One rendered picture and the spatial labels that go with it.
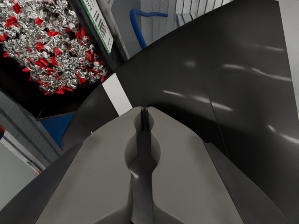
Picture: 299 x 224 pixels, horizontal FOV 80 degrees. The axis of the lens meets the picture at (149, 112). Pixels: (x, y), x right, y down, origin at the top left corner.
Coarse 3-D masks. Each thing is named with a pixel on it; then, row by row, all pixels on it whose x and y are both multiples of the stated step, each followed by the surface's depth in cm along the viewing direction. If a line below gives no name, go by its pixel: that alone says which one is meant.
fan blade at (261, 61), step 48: (240, 0) 10; (144, 48) 13; (192, 48) 11; (240, 48) 10; (96, 96) 16; (144, 96) 13; (192, 96) 12; (240, 96) 10; (288, 96) 9; (144, 144) 14; (240, 144) 11; (288, 144) 9; (144, 192) 16; (288, 192) 10
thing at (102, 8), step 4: (96, 0) 23; (100, 0) 23; (100, 4) 23; (108, 4) 23; (100, 8) 24; (104, 8) 24; (104, 12) 24; (104, 16) 24; (108, 16) 24; (108, 20) 25; (108, 24) 25; (116, 24) 25; (112, 28) 26; (112, 32) 26; (116, 36) 26; (116, 40) 27; (116, 44) 27; (120, 44) 27; (124, 44) 28; (120, 48) 28; (120, 52) 28; (124, 56) 29; (124, 60) 30
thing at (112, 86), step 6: (108, 78) 15; (114, 78) 14; (102, 84) 15; (108, 84) 15; (114, 84) 15; (120, 84) 14; (108, 90) 15; (114, 90) 15; (120, 90) 14; (114, 96) 15; (120, 96) 14; (126, 96) 14; (114, 102) 15; (120, 102) 15; (126, 102) 14; (120, 108) 15; (126, 108) 14; (120, 114) 15
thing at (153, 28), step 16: (144, 0) 89; (160, 0) 90; (176, 0) 89; (192, 0) 88; (208, 0) 88; (224, 0) 88; (160, 16) 94; (176, 16) 94; (144, 32) 100; (160, 32) 100
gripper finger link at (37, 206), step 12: (60, 156) 8; (72, 156) 8; (48, 168) 7; (60, 168) 7; (36, 180) 7; (48, 180) 7; (60, 180) 7; (24, 192) 6; (36, 192) 6; (48, 192) 6; (12, 204) 6; (24, 204) 6; (36, 204) 6; (0, 216) 6; (12, 216) 6; (24, 216) 6; (36, 216) 6
